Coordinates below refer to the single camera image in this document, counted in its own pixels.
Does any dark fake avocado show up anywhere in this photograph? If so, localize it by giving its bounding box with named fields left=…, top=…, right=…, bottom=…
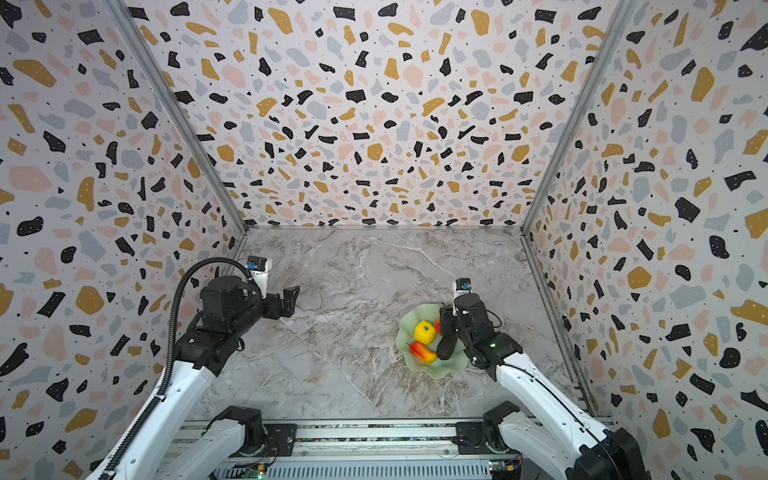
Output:
left=436, top=334, right=458, bottom=361

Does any yellow fake lemon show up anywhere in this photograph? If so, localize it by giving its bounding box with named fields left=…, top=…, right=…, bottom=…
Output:
left=413, top=321, right=437, bottom=346

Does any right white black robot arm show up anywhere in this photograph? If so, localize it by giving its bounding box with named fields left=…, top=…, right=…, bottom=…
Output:
left=440, top=279, right=648, bottom=479

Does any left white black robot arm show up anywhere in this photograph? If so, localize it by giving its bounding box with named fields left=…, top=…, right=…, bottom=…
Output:
left=90, top=269, right=300, bottom=479

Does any light green wavy fruit bowl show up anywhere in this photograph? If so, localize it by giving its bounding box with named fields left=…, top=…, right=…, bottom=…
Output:
left=395, top=303, right=469, bottom=379

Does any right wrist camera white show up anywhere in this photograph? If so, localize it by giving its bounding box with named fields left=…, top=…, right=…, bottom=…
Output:
left=454, top=278, right=472, bottom=297

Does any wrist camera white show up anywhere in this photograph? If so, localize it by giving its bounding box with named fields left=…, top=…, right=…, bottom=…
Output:
left=246, top=255, right=272, bottom=299
left=454, top=278, right=472, bottom=297

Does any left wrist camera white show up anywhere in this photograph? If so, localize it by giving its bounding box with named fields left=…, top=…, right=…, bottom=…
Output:
left=246, top=255, right=272, bottom=299

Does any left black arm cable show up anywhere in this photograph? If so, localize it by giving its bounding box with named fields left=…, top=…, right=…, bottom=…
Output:
left=101, top=256, right=253, bottom=480

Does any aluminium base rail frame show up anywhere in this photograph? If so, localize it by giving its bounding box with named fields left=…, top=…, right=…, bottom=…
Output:
left=152, top=418, right=613, bottom=480

